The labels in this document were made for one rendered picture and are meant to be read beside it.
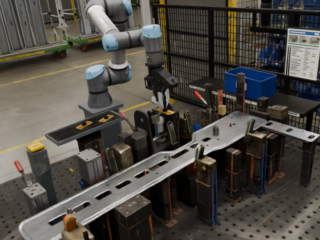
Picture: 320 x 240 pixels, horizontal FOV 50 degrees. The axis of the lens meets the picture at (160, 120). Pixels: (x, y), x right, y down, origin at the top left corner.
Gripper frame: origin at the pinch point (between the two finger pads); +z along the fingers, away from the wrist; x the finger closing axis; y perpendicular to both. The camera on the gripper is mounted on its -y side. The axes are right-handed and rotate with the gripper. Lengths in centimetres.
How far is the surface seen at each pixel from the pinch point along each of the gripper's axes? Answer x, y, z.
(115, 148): 18.1, 17.3, 17.9
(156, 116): -7.8, 16.0, 10.7
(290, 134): -59, -28, 29
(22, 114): -56, 389, 99
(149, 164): 8.7, 5.4, 26.7
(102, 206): 41.5, -4.1, 27.4
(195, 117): -92, 71, 52
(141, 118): -1.8, 20.9, 10.7
